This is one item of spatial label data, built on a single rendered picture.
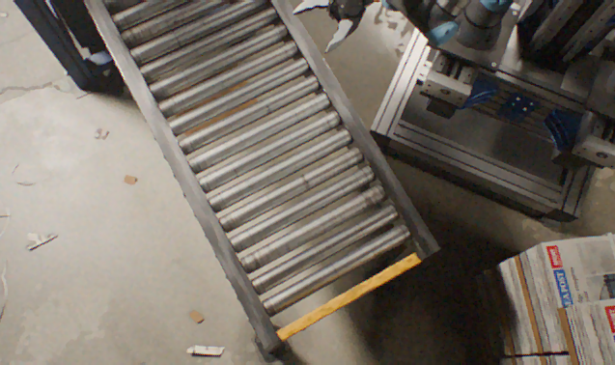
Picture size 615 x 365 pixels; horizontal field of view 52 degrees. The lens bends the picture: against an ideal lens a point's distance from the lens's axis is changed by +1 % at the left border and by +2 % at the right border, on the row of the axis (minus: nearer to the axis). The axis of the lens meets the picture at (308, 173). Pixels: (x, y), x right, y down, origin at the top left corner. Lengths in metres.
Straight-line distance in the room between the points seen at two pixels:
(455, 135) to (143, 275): 1.35
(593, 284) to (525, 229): 0.90
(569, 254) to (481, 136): 0.84
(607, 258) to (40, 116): 2.20
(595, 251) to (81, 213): 1.87
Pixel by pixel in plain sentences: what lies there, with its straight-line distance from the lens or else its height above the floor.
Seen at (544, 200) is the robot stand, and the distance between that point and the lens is 2.52.
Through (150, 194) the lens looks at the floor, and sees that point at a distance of 2.62.
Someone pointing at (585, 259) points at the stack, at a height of 0.83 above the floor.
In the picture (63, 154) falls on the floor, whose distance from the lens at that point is 2.76.
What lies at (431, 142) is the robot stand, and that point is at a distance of 2.45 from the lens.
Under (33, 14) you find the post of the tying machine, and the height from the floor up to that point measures 0.58.
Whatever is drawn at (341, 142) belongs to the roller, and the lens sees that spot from 1.79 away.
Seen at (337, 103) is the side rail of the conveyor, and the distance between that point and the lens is 1.83.
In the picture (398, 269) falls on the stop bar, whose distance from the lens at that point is 1.70.
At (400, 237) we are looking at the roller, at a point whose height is 0.80.
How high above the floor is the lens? 2.47
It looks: 73 degrees down
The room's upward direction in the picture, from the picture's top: 7 degrees clockwise
